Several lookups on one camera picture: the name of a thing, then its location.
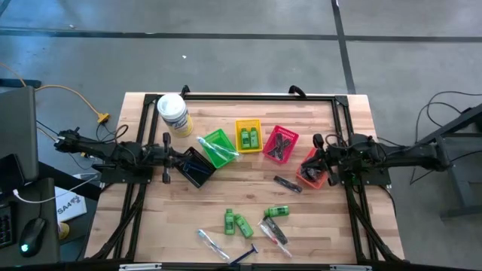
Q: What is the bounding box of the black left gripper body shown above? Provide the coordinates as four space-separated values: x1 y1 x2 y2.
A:
149 132 178 185

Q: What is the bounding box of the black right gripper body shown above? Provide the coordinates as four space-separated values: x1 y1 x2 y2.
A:
312 132 352 187

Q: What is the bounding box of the orange plastic basket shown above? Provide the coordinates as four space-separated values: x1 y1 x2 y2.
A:
294 146 329 190

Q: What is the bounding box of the black plastic basket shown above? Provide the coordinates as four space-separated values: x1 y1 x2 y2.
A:
175 146 218 190

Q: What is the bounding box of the red plastic basket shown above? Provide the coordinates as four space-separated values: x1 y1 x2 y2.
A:
261 124 300 166

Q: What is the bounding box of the green plastic basket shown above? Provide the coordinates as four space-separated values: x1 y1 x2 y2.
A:
201 128 239 169

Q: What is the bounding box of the Lysol wipes canister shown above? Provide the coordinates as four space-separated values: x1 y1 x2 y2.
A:
156 93 195 139

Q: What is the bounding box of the yellow plastic basket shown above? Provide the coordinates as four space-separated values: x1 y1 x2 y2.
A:
234 118 264 154

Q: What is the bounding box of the red toothbrush in clear wrap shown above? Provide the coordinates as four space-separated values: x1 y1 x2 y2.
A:
258 219 294 259

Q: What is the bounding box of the white printed paper box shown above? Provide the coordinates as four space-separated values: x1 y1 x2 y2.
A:
53 185 88 224

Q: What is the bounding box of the small yellow object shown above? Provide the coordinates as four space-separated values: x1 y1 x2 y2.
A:
57 221 71 242

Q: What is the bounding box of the dark side desk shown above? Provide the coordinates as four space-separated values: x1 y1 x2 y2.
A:
0 176 62 266

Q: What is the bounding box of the dark grey monitor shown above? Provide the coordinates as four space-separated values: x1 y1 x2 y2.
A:
0 85 40 182

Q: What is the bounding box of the black computer mouse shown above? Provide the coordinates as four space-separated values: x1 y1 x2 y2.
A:
18 217 48 258

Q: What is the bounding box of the black floor bar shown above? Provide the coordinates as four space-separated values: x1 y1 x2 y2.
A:
0 78 42 90

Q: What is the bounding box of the black keyboard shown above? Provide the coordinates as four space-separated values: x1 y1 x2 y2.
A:
0 204 17 250

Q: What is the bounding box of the yellow extension cable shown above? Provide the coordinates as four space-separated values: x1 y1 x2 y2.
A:
0 61 111 125

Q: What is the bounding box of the silver aluminium bracket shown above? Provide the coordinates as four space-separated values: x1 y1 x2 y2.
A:
328 263 373 271
118 263 163 271

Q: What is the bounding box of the black metal desk frame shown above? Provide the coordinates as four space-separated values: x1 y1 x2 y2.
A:
413 102 482 220

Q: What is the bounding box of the white cable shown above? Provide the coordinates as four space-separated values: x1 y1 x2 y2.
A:
12 174 99 205

